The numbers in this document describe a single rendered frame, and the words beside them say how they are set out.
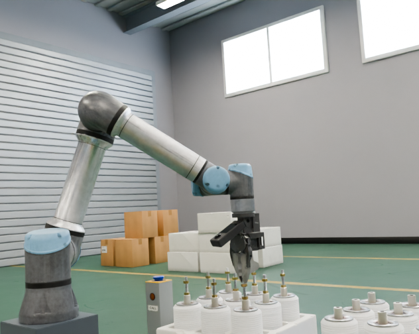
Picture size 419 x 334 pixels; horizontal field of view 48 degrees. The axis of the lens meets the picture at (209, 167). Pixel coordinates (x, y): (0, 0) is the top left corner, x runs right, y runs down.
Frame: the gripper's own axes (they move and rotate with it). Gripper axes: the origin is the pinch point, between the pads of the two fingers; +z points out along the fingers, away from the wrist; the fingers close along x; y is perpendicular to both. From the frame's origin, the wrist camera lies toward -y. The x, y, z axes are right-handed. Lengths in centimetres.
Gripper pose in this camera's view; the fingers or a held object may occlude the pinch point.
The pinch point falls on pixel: (241, 279)
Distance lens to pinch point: 147.9
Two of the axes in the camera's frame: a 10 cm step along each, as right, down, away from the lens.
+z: 0.6, 9.9, -0.9
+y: 8.1, 0.1, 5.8
